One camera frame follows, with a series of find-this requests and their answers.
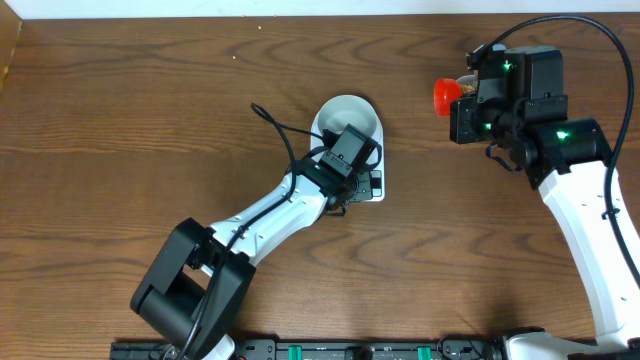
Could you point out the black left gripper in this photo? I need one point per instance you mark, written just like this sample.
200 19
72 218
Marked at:
364 192

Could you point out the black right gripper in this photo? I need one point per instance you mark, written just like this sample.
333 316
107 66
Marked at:
461 132

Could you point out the red plastic measuring scoop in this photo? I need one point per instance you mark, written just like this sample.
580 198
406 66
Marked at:
446 90

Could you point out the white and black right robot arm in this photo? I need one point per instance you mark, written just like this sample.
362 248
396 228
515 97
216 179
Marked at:
518 104

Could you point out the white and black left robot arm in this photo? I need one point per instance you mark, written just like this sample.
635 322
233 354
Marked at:
193 290

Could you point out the white digital kitchen scale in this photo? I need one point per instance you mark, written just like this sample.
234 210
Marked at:
376 158

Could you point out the white round bowl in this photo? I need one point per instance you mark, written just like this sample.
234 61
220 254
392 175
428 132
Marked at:
343 110

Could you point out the clear plastic container of soybeans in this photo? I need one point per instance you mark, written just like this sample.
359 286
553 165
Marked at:
467 85

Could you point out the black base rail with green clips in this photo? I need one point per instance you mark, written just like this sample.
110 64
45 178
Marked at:
449 347

